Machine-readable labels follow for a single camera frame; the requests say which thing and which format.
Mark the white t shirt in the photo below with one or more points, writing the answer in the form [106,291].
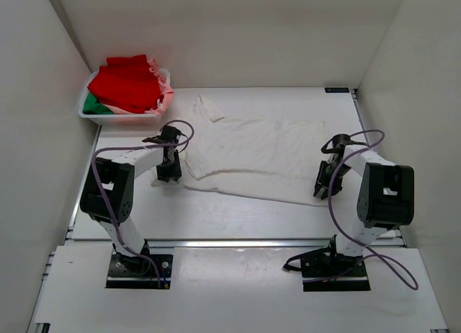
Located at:
[262,158]

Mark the red t shirt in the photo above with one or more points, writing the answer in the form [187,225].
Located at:
[127,83]

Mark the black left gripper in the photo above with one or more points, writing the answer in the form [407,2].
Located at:
[176,172]

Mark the pink t shirt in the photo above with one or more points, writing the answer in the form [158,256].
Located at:
[166,90]

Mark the white plastic laundry basket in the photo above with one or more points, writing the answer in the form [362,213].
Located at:
[115,119]

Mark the green t shirt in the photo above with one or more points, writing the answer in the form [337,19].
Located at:
[92,106]

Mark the aluminium table rail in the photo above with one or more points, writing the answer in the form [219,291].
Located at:
[186,218]

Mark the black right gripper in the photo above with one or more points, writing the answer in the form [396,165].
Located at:
[323,181]

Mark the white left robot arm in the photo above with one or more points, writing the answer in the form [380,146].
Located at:
[108,193]

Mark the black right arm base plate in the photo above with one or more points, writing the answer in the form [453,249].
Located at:
[326,270]

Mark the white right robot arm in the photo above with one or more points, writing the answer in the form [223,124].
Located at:
[386,196]

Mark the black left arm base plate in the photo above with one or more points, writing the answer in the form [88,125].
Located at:
[126,272]

